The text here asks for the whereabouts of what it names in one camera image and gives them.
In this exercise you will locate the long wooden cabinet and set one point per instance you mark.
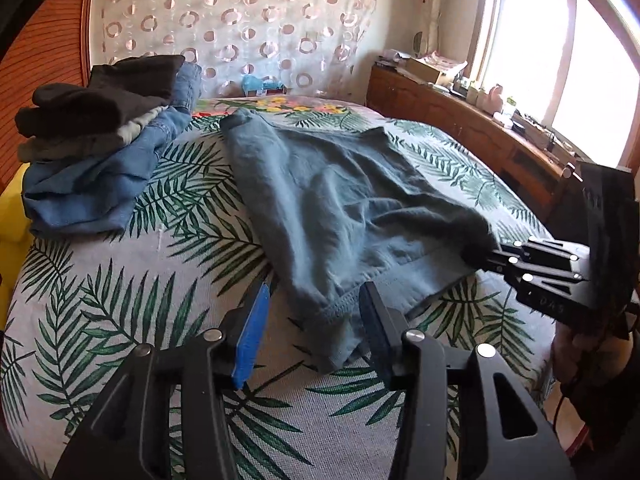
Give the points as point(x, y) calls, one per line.
point(450, 120)

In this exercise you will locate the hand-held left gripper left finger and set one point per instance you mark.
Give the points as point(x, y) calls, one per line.
point(252, 340)

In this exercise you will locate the white patterned bag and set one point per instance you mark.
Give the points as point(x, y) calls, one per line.
point(447, 60)

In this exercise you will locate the circle pattern sheer curtain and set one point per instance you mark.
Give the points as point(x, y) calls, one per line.
point(240, 20)

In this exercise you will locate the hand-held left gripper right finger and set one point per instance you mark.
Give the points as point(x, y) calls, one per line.
point(374, 322)

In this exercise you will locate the black folded pants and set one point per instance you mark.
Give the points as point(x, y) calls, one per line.
point(100, 100)

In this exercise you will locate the yellow plush toy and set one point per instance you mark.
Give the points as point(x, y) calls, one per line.
point(11, 210)

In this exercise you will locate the person's right hand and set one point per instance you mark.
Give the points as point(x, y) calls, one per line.
point(570, 355)

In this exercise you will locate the bundled window curtain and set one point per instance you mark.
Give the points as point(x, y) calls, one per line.
point(425, 5)

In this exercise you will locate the brown cardboard box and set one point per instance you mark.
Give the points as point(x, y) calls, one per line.
point(427, 71)

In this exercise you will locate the blue-grey short pants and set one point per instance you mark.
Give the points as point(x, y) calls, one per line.
point(340, 210)

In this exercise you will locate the stack of folded clothes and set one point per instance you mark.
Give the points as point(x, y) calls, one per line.
point(100, 190)

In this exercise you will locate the person's right forearm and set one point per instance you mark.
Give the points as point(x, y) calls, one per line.
point(612, 400)

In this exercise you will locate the floral blanket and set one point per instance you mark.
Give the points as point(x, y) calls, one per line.
point(300, 107)

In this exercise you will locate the grey folded pants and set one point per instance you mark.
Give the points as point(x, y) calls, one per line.
point(85, 145)

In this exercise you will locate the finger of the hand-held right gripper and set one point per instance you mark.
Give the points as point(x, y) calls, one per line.
point(545, 251)
point(540, 271)

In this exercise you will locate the round hand fan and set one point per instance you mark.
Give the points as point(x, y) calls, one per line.
point(417, 44)

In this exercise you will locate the bed with leaf-print sheet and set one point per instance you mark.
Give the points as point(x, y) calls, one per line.
point(125, 310)

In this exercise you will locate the wooden frame window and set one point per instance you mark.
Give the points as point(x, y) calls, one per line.
point(575, 50)

